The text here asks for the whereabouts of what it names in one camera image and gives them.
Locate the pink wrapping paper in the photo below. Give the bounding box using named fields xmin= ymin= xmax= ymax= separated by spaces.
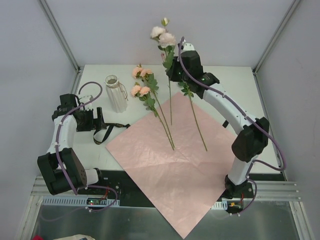
xmin=106 ymin=93 xmax=235 ymax=238

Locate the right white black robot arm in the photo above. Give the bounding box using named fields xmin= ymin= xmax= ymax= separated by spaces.
xmin=164 ymin=50 xmax=270 ymax=199

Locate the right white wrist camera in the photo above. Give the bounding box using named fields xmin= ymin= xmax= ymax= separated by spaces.
xmin=181 ymin=42 xmax=195 ymax=52

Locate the aluminium front rail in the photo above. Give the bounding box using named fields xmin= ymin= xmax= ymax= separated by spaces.
xmin=255 ymin=181 xmax=302 ymax=202

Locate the white cable duct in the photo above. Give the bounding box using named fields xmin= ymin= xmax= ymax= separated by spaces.
xmin=211 ymin=200 xmax=228 ymax=211
xmin=42 ymin=196 xmax=120 ymax=208

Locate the peach rose stem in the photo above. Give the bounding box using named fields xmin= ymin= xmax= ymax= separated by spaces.
xmin=178 ymin=81 xmax=208 ymax=152
xmin=132 ymin=64 xmax=175 ymax=150
xmin=130 ymin=82 xmax=160 ymax=118

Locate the white ribbed ceramic vase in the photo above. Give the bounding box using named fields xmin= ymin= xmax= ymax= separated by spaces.
xmin=104 ymin=75 xmax=128 ymax=113

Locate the beige cloth bag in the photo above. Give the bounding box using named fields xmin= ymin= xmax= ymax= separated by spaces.
xmin=54 ymin=234 xmax=95 ymax=240

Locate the pale pink rose stem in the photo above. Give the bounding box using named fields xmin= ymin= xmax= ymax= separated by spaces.
xmin=149 ymin=17 xmax=177 ymax=126

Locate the right aluminium frame post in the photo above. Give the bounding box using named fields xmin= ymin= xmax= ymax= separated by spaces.
xmin=252 ymin=0 xmax=302 ymax=75

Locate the black printed ribbon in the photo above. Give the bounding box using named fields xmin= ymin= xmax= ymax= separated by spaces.
xmin=93 ymin=123 xmax=131 ymax=145

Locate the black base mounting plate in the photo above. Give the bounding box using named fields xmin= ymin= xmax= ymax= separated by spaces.
xmin=82 ymin=167 xmax=260 ymax=208

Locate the right white cable duct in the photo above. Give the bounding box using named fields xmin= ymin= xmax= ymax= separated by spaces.
xmin=211 ymin=200 xmax=228 ymax=211

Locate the red cloth item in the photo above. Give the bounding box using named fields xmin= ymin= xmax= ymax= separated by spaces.
xmin=32 ymin=235 xmax=44 ymax=240

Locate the left white cable duct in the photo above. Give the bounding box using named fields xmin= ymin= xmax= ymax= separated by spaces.
xmin=42 ymin=196 xmax=120 ymax=208

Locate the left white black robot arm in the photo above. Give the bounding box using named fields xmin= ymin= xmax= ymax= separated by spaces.
xmin=37 ymin=94 xmax=106 ymax=195

